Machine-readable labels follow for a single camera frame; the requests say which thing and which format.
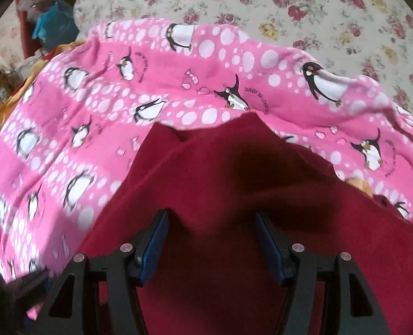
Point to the floral bed sheet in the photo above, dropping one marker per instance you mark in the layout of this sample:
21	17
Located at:
262	7

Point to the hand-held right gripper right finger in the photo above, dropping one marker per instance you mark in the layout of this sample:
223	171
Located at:
269	247

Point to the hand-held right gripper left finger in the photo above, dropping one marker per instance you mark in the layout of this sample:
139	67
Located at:
154	240

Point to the pink penguin print blanket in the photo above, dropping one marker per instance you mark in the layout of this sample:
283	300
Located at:
52	139

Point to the blue bag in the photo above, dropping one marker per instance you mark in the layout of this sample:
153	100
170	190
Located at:
58	28

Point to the red cloth item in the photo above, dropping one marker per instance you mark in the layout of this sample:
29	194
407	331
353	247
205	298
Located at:
25	36

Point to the dark red sweater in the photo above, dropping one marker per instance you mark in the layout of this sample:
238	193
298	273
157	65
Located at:
210	181

